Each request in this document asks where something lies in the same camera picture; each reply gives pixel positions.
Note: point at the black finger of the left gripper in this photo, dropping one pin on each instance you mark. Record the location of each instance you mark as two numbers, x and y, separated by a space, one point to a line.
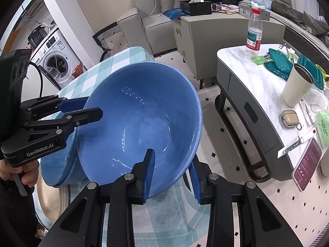
80 117

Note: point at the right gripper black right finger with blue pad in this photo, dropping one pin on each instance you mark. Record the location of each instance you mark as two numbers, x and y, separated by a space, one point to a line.
239 210

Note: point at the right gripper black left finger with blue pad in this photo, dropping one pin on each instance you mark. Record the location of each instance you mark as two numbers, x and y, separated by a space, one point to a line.
81 224

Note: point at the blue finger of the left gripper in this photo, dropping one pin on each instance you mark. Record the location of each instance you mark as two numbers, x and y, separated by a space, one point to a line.
73 104

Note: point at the large beige plate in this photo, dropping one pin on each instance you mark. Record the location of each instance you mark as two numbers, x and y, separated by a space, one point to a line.
53 201

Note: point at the large blue bowl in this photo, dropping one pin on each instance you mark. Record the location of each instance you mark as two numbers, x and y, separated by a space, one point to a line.
146 105

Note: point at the person's hand on trigger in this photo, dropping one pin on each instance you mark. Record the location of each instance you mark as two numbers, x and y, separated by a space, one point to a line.
30 172

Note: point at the white washing machine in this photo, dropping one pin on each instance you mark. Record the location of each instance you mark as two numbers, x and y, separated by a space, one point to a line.
59 62

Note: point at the smartphone with maroon screen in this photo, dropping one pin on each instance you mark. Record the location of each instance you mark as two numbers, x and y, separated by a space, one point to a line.
307 165

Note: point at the teal white checked tablecloth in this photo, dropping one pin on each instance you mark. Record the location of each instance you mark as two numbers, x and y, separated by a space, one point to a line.
172 218

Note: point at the beige earbuds case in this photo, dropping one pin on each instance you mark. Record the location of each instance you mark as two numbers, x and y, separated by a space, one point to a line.
290 119

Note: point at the beige sofa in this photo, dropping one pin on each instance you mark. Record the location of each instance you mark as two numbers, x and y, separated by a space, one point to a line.
146 25

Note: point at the green wipes pack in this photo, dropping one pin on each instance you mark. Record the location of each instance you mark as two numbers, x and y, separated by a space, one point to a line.
322 123

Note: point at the marble top coffee table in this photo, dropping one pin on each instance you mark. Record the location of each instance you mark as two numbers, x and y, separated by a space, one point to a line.
250 105

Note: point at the cream travel mug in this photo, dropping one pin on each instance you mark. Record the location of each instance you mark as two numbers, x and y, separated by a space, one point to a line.
298 84

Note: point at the black tray box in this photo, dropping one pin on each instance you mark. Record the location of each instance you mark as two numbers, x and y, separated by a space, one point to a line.
196 9

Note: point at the teal container lids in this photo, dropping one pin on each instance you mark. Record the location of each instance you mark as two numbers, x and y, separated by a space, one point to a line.
281 66

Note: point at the plastic water bottle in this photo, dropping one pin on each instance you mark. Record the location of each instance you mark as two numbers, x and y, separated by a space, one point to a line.
255 31

